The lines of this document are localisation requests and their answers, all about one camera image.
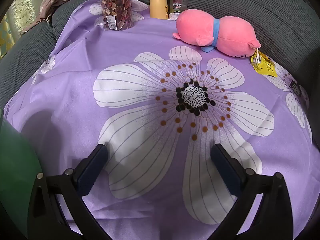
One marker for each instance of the yellow packet tag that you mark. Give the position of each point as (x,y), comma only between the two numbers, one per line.
(265,66)

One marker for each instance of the purple flower print cloth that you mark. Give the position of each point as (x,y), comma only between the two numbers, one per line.
(150,192)

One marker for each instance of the green plastic bowl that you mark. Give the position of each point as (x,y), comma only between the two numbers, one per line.
(15,167)

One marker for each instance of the grey sofa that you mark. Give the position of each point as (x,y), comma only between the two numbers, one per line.
(250,5)

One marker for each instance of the pink plush toy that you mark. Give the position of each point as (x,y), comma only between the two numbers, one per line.
(195,27)

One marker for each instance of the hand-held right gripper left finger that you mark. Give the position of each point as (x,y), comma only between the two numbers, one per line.
(91,172)

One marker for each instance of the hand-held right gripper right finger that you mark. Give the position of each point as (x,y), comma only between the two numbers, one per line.
(226,171)

